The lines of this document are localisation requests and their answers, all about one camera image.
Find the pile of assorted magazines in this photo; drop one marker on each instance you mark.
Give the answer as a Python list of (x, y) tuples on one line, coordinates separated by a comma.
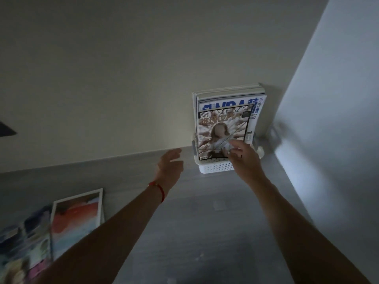
[(23, 242)]

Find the white perforated plastic basket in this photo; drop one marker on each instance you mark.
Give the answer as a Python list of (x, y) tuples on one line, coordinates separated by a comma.
[(216, 167)]

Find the person's left hand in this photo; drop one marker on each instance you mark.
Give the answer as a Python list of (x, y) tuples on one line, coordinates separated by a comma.
[(170, 171)]

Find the white magazine orange picture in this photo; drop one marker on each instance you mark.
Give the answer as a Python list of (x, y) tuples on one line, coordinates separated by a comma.
[(77, 218)]

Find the stack of white-edged magazines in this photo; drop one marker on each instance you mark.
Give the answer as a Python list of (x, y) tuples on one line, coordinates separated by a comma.
[(231, 90)]

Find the black-framed magazine pale picture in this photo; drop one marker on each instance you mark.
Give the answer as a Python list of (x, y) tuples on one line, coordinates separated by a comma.
[(219, 133)]

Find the person's right hand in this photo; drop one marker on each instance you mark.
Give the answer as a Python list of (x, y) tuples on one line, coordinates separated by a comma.
[(247, 165)]

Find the white basketball magazine blue title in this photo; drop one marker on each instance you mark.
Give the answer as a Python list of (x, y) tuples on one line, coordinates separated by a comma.
[(259, 115)]

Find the grey wall socket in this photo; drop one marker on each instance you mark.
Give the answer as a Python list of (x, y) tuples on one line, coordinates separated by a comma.
[(6, 130)]

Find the person's right forearm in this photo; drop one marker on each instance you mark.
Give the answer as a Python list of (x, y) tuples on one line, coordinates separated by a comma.
[(305, 233)]

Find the person's left forearm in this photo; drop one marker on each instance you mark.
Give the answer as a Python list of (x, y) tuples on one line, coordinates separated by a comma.
[(103, 239)]

